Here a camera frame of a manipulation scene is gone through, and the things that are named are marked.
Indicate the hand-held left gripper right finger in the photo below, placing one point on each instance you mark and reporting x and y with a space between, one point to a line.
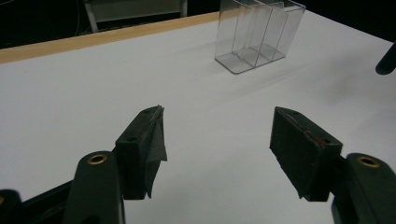
302 155

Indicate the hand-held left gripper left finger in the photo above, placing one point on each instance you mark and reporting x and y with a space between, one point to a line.
140 155

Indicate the black makeup brush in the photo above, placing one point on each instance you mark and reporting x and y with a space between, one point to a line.
387 63

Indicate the clear acrylic organizer box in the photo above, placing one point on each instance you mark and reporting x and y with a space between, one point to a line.
255 37

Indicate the white metal desk frame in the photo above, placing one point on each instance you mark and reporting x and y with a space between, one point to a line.
134 11

